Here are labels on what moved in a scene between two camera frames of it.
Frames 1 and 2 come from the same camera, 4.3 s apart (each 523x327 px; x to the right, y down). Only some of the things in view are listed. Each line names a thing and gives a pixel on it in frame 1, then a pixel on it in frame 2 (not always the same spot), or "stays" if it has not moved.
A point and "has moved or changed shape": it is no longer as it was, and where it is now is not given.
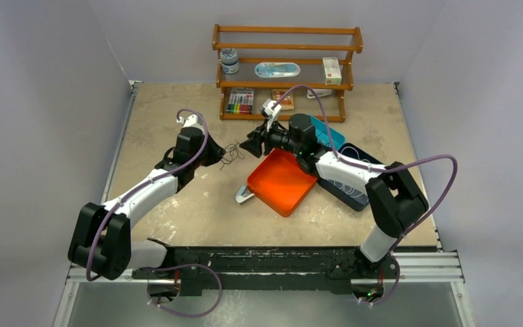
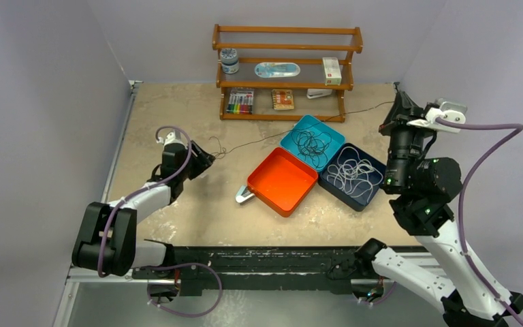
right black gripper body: [274, 137] to [397, 126]
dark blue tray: [350, 195] stays
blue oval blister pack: [277, 69] stays
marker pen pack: [241, 101] stays
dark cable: [231, 151] has moved or changed shape
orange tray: [279, 182] stays
